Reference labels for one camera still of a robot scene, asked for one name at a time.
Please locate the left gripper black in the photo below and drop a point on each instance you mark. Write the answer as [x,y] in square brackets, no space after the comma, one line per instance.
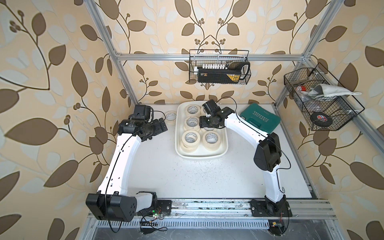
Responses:
[160,126]

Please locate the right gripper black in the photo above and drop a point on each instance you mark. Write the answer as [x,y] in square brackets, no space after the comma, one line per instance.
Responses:
[203,123]

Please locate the masking tape roll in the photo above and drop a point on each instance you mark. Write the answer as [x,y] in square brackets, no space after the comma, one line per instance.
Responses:
[193,110]
[211,140]
[171,117]
[192,123]

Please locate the white plastic storage tray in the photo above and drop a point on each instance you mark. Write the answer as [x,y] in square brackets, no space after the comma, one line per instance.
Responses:
[201,153]

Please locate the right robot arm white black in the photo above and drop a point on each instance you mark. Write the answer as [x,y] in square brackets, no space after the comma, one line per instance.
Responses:
[267,146]

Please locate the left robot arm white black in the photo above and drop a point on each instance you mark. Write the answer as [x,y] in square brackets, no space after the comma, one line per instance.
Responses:
[112,201]

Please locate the masking tape stack front left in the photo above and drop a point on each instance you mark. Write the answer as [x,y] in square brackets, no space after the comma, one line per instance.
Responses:
[190,141]

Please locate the black yellow box in basket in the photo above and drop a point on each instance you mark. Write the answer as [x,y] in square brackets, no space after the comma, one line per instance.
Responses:
[220,76]

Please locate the black tape roll red label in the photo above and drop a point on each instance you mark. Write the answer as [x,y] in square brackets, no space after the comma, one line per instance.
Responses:
[320,119]

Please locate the green plastic tool case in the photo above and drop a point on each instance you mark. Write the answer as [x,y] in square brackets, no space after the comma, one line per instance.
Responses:
[260,118]

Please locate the grey folded cloth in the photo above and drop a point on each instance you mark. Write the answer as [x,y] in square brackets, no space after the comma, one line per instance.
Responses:
[329,91]

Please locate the black wire basket back wall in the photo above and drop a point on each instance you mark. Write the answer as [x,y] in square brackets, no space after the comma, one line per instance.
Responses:
[216,59]

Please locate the black wire basket wall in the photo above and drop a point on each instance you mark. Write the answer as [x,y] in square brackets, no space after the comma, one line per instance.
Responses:
[342,109]
[216,59]

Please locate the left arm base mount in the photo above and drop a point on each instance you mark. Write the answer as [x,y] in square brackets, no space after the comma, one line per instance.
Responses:
[158,207]

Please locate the aluminium front rail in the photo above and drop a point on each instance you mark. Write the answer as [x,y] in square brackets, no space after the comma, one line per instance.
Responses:
[302,209]

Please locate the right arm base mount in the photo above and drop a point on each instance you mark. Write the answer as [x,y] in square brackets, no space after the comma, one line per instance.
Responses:
[267,208]

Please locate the black wire basket right wall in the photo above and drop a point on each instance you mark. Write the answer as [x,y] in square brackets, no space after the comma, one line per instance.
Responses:
[342,109]

